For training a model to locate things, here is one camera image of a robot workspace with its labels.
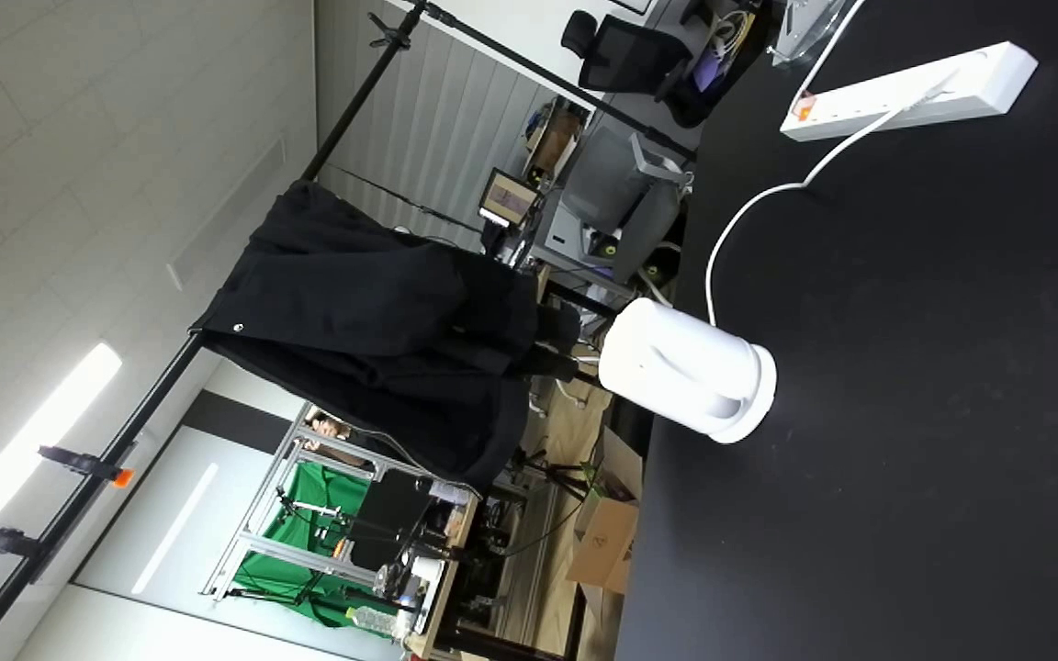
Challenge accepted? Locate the white power strip orange switch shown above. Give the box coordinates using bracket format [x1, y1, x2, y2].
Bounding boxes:
[779, 38, 1040, 147]

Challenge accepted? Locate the white cylindrical device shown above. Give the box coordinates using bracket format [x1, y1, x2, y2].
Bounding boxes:
[597, 294, 783, 449]

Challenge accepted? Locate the grey office chair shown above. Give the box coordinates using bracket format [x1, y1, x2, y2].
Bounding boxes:
[537, 105, 694, 286]

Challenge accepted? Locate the black backdrop cloth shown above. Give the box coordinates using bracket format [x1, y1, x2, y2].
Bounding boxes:
[196, 180, 547, 487]

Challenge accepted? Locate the cardboard box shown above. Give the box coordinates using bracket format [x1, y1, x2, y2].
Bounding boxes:
[563, 493, 645, 600]

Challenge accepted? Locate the black screen on rack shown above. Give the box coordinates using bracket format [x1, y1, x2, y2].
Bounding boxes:
[347, 471, 438, 574]

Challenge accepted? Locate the green cloth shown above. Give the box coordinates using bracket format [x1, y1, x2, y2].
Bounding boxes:
[231, 455, 402, 630]

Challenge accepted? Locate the black office chair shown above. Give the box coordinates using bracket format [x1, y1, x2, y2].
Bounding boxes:
[560, 7, 733, 127]

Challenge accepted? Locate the black clamp orange tip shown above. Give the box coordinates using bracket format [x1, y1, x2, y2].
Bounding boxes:
[37, 441, 139, 493]

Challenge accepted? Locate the long ceiling light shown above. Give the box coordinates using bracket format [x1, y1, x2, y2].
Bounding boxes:
[0, 343, 130, 581]

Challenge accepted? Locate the white appliance cable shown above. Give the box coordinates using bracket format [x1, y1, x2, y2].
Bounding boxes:
[701, 67, 965, 328]

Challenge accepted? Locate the white ribbed wall panel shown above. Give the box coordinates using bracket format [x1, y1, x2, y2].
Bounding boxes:
[327, 7, 563, 255]

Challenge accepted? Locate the black backdrop stand frame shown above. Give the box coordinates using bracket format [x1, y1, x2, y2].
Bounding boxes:
[0, 0, 705, 661]

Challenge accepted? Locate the aluminium frame rack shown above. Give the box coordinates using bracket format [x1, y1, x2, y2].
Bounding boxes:
[201, 403, 485, 655]

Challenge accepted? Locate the white power strip cord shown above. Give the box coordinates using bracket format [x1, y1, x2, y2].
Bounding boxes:
[794, 0, 871, 109]

